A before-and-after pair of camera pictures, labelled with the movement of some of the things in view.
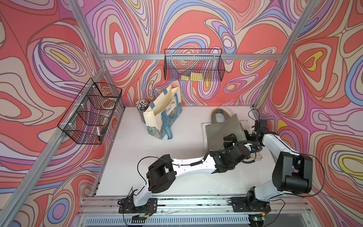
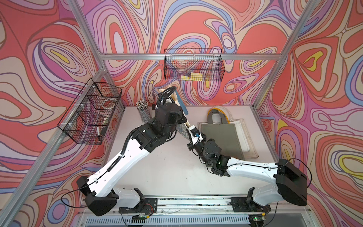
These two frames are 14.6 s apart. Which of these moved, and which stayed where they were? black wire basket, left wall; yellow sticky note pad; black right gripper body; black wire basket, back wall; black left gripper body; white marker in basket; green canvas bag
Moved: black left gripper body; black right gripper body; green canvas bag
Stayed: white marker in basket; yellow sticky note pad; black wire basket, back wall; black wire basket, left wall
